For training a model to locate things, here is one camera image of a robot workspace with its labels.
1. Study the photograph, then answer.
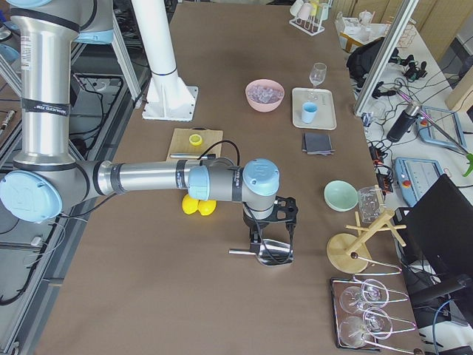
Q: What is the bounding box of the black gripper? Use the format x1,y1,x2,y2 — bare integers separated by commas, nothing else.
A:
243,196,297,263

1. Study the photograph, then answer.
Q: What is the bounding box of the wooden cup tree stand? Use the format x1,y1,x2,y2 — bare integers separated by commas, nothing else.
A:
326,186,406,274

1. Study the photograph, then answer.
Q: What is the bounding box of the light blue cup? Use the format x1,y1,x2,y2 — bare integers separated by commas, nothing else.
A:
301,101,318,124

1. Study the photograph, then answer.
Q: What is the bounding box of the pile of clear ice cubes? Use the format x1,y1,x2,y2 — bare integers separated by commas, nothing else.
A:
248,84,284,104

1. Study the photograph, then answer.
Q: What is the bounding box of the yellow lemon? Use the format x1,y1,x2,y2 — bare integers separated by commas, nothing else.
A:
181,194,199,214
197,200,217,216

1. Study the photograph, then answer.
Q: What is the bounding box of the mint green bowl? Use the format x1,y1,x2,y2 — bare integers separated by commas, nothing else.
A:
324,180,358,212

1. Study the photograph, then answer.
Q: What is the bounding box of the grey folded cloth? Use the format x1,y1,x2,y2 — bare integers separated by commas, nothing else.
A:
302,132,335,156

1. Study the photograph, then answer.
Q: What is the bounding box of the clear glass on stand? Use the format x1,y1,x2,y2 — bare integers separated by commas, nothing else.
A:
358,185,381,223

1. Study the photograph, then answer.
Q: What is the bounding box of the steel muddler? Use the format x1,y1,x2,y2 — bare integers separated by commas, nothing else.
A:
169,153,217,160

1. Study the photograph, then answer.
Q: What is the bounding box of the black tray with glasses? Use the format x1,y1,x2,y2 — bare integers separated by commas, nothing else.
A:
330,278,422,354

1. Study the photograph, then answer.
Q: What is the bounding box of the cream serving tray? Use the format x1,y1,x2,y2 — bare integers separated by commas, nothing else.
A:
292,87,337,130

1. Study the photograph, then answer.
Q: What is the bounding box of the bamboo cutting board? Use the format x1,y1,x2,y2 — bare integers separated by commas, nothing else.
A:
166,128,223,161

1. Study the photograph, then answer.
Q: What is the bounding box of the pink bowl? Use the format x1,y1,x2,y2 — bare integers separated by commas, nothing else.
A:
245,79,285,112

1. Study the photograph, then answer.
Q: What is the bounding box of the blue teach pendant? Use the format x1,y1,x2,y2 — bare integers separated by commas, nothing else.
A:
416,106,467,150
393,157,442,207

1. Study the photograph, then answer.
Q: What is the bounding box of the clear wine glass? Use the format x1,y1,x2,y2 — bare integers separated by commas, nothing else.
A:
307,62,327,102

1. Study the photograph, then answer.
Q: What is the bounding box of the black monitor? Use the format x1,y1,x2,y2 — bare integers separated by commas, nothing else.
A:
402,173,473,277

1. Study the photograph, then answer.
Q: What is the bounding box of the black water bottle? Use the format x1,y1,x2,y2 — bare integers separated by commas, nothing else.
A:
387,101,422,143

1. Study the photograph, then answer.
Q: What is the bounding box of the white pillar with base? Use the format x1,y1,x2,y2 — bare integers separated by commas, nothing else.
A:
132,0,198,122

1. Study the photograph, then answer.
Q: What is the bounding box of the black backpack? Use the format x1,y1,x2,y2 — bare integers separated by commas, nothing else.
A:
346,37,384,88

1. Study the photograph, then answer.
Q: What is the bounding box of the white wire cup rack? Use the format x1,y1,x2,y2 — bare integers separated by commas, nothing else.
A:
289,0,330,36

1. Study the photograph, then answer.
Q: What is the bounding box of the aluminium frame post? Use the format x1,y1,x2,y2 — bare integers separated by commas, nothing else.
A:
353,0,418,117

